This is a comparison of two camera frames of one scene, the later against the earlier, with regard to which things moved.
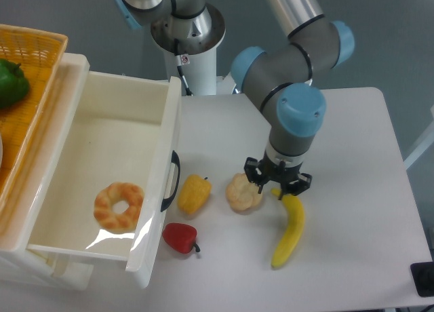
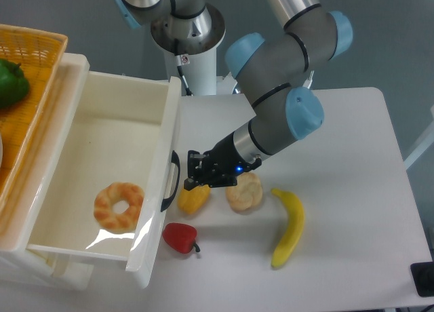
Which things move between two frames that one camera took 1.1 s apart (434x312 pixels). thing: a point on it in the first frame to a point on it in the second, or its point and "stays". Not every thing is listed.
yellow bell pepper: x=193 y=193 stays
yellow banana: x=296 y=217 stays
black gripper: x=277 y=171 to x=222 y=163
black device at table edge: x=422 y=274 stays
